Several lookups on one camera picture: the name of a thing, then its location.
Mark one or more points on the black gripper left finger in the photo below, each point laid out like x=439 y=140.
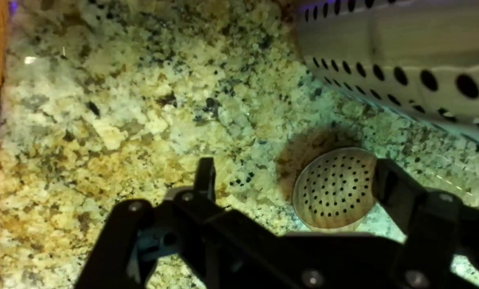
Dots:
x=143 y=241

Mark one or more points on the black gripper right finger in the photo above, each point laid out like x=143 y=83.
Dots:
x=436 y=234

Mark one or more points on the perforated wooden spoon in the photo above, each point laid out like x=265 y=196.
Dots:
x=332 y=189

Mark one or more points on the empty perforated steel utensil holder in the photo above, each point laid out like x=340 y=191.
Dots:
x=409 y=37

